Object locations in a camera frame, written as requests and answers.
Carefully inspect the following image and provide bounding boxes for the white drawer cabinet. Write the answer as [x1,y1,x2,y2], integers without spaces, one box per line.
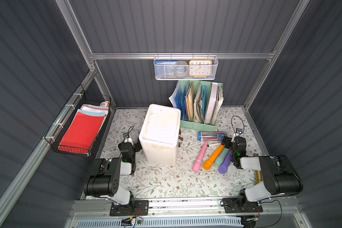
[139,104,181,166]

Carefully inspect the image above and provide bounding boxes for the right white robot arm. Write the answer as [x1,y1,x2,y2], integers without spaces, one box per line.
[219,136,303,208]

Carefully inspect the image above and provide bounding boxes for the white wire wall basket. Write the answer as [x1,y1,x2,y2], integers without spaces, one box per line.
[154,54,219,80]

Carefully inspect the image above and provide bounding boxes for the pink microphone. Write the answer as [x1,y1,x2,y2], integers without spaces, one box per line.
[192,141,209,173]

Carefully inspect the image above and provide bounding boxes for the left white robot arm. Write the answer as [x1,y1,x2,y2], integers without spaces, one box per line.
[83,138,142,208]

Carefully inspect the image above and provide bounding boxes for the black marker pen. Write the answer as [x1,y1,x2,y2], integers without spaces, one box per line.
[208,142,221,147]

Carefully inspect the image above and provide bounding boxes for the blue lid pencil tube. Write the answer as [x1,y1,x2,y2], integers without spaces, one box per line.
[198,132,227,142]

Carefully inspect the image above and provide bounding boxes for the orange microphone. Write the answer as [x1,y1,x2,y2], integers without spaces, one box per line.
[203,145,225,170]

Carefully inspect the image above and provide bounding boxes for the green file organizer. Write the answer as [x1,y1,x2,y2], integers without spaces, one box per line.
[169,80,224,132]

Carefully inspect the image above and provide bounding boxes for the purple microphone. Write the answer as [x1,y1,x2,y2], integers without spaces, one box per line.
[218,151,232,174]

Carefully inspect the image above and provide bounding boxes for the blue box in basket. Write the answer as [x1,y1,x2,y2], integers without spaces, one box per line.
[154,60,177,80]

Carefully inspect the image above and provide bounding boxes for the yellow alarm clock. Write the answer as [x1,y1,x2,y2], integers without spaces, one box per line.
[189,59,213,78]

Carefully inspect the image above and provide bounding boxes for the black wire side basket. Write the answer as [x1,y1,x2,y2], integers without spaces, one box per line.
[44,86,111,157]

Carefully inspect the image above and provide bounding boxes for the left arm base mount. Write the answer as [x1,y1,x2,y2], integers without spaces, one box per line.
[109,200,150,217]

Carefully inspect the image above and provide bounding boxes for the red paper folder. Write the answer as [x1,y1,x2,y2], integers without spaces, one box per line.
[59,109,107,154]

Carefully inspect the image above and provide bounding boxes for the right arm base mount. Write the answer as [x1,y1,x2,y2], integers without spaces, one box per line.
[220,198,263,213]

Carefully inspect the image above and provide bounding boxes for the grey tape roll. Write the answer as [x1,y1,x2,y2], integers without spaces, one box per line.
[174,60,189,78]

